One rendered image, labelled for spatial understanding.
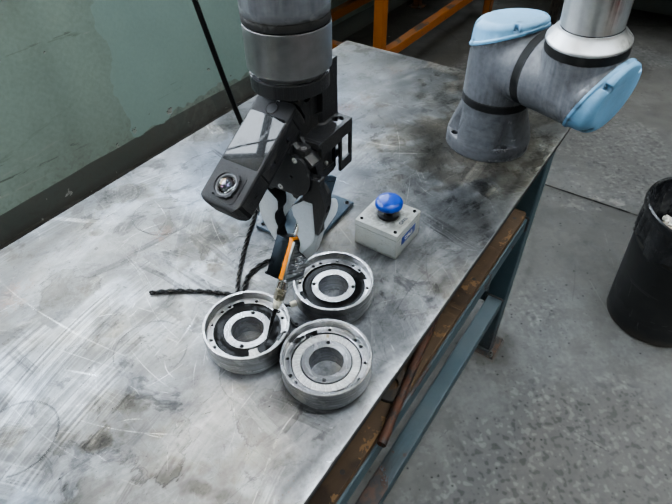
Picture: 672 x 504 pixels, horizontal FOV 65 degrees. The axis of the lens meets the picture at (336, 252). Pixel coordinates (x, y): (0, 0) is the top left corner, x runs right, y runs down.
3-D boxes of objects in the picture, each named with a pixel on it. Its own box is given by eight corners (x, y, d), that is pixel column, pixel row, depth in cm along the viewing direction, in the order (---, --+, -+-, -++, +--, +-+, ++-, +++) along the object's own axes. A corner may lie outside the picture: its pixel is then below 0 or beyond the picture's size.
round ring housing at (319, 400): (387, 393, 60) (389, 372, 58) (303, 430, 57) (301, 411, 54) (346, 327, 67) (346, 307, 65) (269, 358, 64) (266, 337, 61)
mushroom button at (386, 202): (392, 237, 76) (394, 210, 72) (368, 227, 78) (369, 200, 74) (405, 222, 78) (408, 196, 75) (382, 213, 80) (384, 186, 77)
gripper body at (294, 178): (354, 167, 56) (355, 56, 48) (309, 210, 51) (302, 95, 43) (295, 147, 59) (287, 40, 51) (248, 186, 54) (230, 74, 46)
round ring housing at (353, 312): (352, 263, 76) (353, 242, 73) (386, 315, 69) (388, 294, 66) (284, 285, 73) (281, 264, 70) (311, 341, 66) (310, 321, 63)
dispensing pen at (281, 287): (245, 341, 60) (283, 202, 57) (266, 333, 64) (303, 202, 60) (260, 349, 60) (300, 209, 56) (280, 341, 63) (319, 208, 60)
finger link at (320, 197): (336, 231, 55) (326, 158, 49) (328, 240, 54) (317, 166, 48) (300, 220, 57) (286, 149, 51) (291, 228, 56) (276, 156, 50)
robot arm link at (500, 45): (492, 69, 98) (508, -7, 89) (553, 96, 91) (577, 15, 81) (447, 88, 93) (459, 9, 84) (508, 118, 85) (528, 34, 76)
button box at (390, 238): (395, 260, 76) (397, 235, 73) (354, 241, 79) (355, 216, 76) (422, 229, 81) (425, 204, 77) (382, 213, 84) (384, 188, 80)
